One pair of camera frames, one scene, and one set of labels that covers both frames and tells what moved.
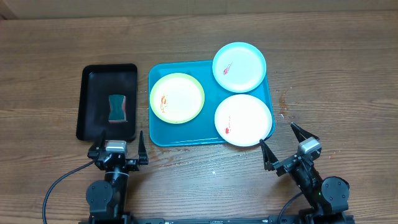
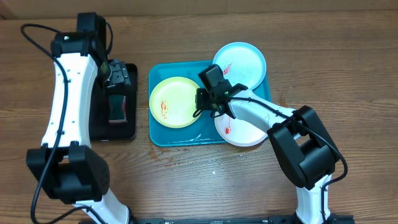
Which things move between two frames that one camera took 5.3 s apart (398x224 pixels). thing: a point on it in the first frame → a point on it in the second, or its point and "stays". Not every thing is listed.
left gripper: x=132 y=165 → x=122 y=76
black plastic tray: x=98 y=83 stays
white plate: x=242 y=120 stays
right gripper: x=286 y=164 → x=206 y=97
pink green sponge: x=117 y=108 stays
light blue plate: x=239 y=67 stays
